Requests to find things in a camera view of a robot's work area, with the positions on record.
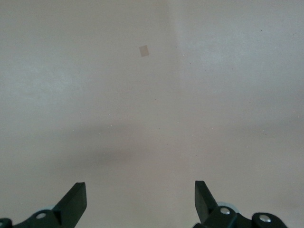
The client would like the brown square tape patch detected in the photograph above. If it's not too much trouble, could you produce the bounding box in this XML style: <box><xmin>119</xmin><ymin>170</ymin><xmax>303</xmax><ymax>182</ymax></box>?
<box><xmin>139</xmin><ymin>45</ymin><xmax>151</xmax><ymax>58</ymax></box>

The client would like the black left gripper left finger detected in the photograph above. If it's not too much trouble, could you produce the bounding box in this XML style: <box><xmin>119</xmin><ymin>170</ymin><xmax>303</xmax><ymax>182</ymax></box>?
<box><xmin>0</xmin><ymin>182</ymin><xmax>87</xmax><ymax>228</ymax></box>

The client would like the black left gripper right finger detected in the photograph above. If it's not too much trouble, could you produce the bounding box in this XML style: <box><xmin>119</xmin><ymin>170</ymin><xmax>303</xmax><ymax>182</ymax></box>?
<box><xmin>192</xmin><ymin>180</ymin><xmax>290</xmax><ymax>228</ymax></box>

